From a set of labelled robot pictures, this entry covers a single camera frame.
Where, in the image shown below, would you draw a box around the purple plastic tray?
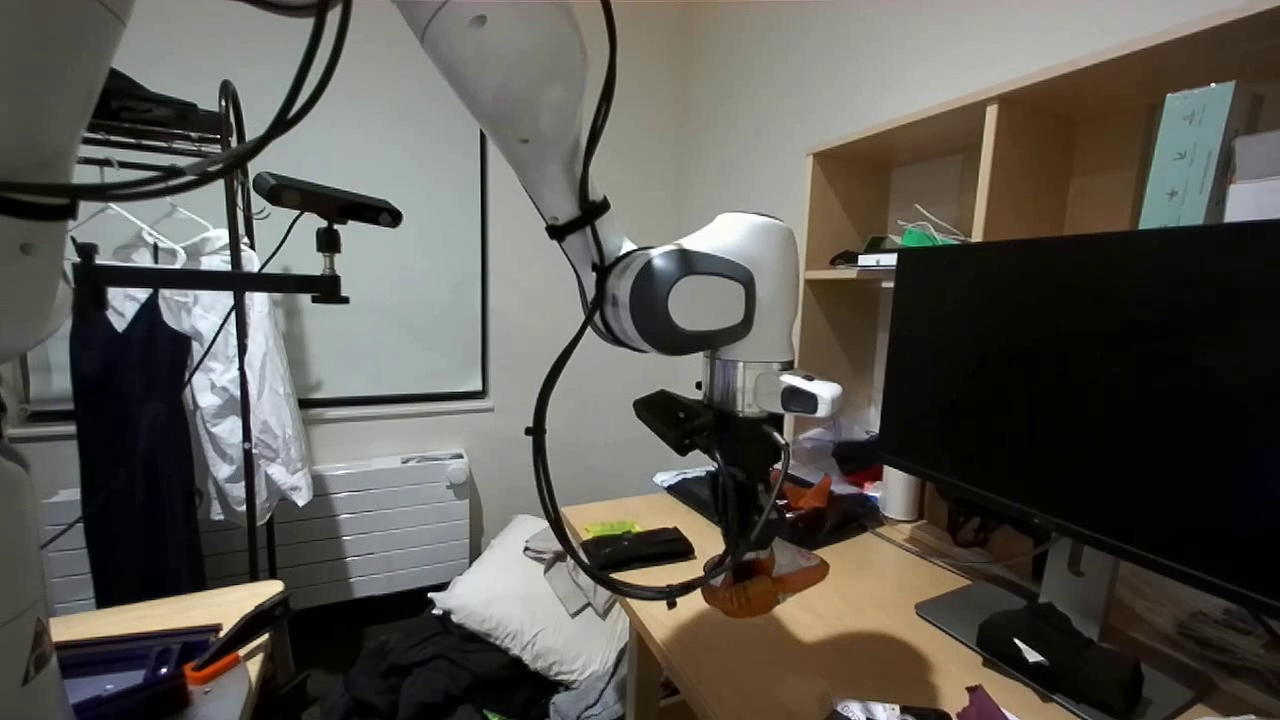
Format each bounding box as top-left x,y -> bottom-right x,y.
56,634 -> 223,720

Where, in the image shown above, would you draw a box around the white box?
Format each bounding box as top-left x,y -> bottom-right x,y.
1222,124 -> 1280,226

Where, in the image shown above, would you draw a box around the teal flat box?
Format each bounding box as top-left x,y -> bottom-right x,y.
1136,76 -> 1240,231

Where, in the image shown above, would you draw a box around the black bag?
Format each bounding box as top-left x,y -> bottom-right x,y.
85,63 -> 232,137

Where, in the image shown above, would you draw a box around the navy dress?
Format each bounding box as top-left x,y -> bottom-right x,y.
69,244 -> 213,613

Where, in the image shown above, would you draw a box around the black clothes pile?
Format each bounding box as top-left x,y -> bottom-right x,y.
304,613 -> 564,720

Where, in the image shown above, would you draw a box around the green shelf item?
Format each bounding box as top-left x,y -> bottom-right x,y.
896,215 -> 967,252

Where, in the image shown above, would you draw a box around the black tray with objects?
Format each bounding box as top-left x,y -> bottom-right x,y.
666,465 -> 888,557

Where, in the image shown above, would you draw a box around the white pillow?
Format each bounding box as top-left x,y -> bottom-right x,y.
430,514 -> 638,689

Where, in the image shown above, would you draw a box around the small wooden side table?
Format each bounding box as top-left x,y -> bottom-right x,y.
50,576 -> 297,720

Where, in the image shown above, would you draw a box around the orange handled tool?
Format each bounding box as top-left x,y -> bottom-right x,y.
186,605 -> 294,692

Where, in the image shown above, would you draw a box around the black stereo camera bar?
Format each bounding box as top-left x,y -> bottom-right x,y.
252,171 -> 409,231

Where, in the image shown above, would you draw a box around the orange plastic wrapper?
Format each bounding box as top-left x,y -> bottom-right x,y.
777,475 -> 842,522

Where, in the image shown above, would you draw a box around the white paper sheets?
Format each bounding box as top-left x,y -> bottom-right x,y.
824,695 -> 913,720

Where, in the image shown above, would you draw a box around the black folded cloth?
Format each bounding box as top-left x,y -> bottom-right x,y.
975,602 -> 1153,720

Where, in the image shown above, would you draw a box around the white shirt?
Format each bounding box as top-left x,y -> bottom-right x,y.
106,228 -> 321,531

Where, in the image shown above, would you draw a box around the black computer monitor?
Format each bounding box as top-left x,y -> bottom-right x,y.
877,215 -> 1280,613

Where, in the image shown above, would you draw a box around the black metal clothes rack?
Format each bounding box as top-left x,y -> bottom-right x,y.
63,81 -> 334,583

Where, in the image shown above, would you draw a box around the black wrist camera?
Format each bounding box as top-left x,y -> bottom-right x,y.
634,390 -> 732,462

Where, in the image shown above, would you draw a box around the grey cloth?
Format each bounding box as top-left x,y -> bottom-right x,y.
521,522 -> 622,624

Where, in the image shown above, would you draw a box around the grey monitor stand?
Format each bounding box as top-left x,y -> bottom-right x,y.
916,525 -> 1206,720

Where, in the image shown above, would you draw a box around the wooden shelf unit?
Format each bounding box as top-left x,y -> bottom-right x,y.
793,4 -> 1280,445

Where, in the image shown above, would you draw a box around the white clothes hanger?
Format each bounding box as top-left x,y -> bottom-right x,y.
76,196 -> 169,252
152,196 -> 230,247

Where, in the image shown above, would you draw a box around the wooden desk drawer cabinet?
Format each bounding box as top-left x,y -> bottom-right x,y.
623,624 -> 713,720

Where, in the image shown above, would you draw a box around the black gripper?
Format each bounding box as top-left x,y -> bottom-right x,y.
706,404 -> 793,576

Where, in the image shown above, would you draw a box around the white wall radiator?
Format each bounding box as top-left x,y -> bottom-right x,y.
37,447 -> 480,615

